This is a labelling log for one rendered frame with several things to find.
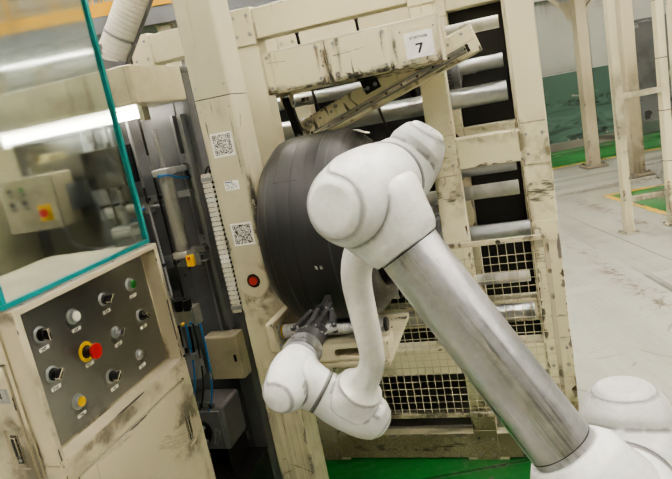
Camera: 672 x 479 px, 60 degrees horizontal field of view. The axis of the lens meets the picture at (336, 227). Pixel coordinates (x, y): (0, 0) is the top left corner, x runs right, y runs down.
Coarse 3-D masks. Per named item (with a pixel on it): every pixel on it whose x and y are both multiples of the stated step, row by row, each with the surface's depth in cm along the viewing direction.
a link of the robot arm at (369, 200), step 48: (384, 144) 92; (336, 192) 81; (384, 192) 82; (336, 240) 83; (384, 240) 84; (432, 240) 86; (432, 288) 84; (480, 288) 87; (480, 336) 83; (480, 384) 85; (528, 384) 82; (528, 432) 83; (576, 432) 82
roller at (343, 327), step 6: (378, 318) 174; (384, 318) 174; (282, 324) 185; (288, 324) 184; (294, 324) 183; (342, 324) 177; (348, 324) 176; (384, 324) 173; (282, 330) 183; (288, 330) 182; (342, 330) 177; (348, 330) 176; (384, 330) 174; (282, 336) 183; (288, 336) 183
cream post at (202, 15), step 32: (192, 0) 172; (224, 0) 180; (192, 32) 175; (224, 32) 177; (192, 64) 177; (224, 64) 175; (224, 96) 177; (224, 128) 179; (224, 160) 182; (256, 160) 188; (224, 192) 185; (256, 192) 185; (224, 224) 188; (256, 224) 184; (256, 256) 187; (256, 288) 190; (256, 320) 193; (256, 352) 196; (288, 416) 199; (288, 448) 202; (320, 448) 211
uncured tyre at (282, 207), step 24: (288, 144) 174; (312, 144) 169; (336, 144) 166; (360, 144) 170; (264, 168) 173; (288, 168) 165; (312, 168) 162; (264, 192) 164; (288, 192) 161; (264, 216) 162; (288, 216) 159; (264, 240) 163; (288, 240) 159; (312, 240) 157; (264, 264) 168; (288, 264) 161; (336, 264) 157; (288, 288) 165; (312, 288) 163; (336, 288) 162; (384, 288) 174; (336, 312) 171
